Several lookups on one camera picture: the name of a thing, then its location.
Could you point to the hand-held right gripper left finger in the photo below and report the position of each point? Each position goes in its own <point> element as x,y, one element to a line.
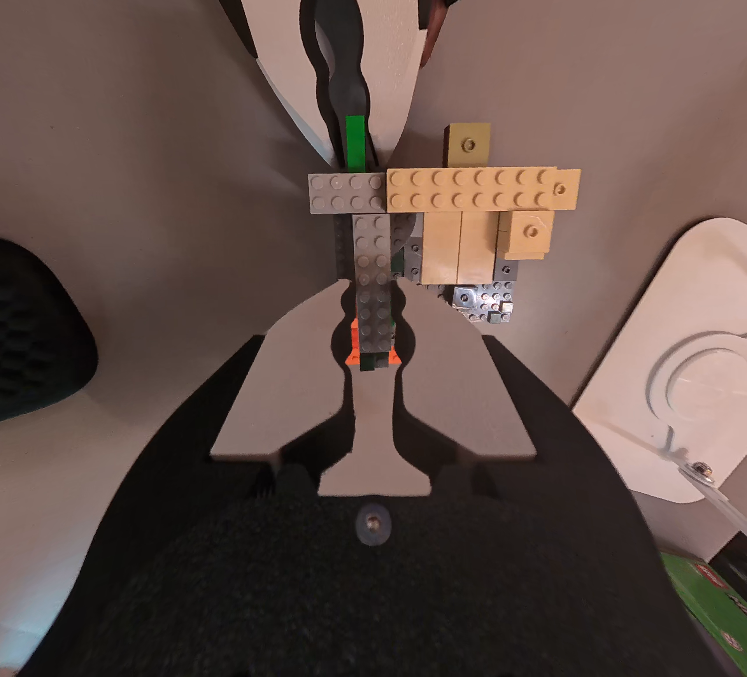
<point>286,397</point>

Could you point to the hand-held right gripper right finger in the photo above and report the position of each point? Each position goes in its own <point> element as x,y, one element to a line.
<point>461,397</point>

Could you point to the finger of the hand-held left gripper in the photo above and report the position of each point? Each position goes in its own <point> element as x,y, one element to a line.
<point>274,17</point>
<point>391,17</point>

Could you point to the long grey studded lego plate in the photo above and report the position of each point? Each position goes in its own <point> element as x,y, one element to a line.
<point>373,280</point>

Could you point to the grey tan lego building model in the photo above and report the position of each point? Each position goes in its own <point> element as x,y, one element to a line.
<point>467,192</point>

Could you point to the grey desk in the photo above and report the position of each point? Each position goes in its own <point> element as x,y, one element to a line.
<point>116,134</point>

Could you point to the person's left hand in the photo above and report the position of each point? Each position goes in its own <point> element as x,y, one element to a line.
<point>436,29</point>

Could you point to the white book stand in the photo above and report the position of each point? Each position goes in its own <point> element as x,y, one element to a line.
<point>642,367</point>

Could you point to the green lego set box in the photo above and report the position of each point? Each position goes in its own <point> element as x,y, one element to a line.
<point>706,601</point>

